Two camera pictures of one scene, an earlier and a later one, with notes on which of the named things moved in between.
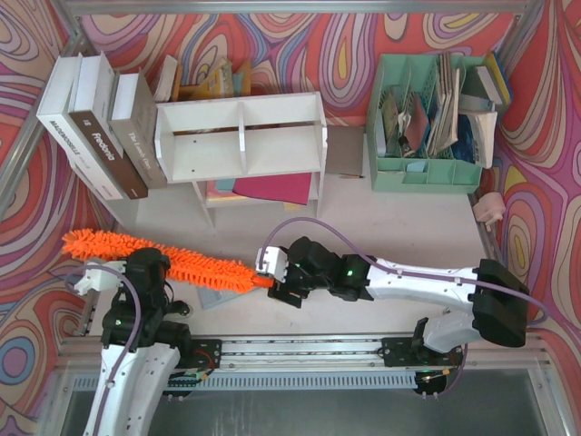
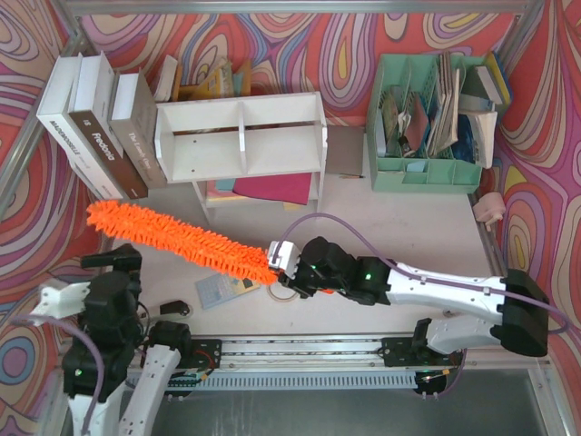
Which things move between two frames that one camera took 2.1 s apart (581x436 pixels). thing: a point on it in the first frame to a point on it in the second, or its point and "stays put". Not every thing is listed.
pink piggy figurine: x=489 y=208 stays put
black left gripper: x=148 y=264 to x=111 y=262
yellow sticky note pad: x=290 y=206 stays put
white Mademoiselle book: x=54 y=114 stays put
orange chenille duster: x=89 y=243 to x=251 y=262
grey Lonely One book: x=133 y=123 stays put
